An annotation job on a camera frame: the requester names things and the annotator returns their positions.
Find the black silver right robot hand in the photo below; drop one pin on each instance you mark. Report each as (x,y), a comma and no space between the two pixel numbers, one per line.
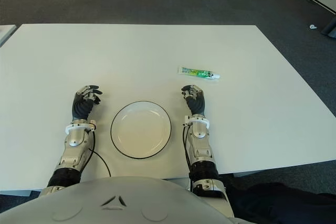
(196,104)

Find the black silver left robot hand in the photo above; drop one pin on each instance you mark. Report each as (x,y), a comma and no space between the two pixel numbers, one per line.
(81,108)

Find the green white toothpaste tube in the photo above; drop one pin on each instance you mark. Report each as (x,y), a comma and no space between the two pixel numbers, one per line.
(199,73)

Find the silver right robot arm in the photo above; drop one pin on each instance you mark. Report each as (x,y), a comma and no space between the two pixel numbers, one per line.
(200,145)

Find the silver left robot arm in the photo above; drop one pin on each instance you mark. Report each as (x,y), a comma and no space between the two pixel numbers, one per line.
(74,142)

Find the white plate with black rim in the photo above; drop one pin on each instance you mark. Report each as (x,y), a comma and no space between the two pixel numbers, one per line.
(141,132)

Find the grey robot torso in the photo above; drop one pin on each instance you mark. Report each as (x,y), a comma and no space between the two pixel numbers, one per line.
(118,203)

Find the white side table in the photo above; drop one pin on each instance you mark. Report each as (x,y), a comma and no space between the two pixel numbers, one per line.
(5,32)

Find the black cloth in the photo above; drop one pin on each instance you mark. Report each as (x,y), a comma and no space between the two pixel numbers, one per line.
(283,203)

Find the small white floor clip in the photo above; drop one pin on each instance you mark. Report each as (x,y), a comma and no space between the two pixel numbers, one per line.
(312,27)

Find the dark grey furniture leg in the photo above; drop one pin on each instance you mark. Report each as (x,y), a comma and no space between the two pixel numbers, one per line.
(330,28)

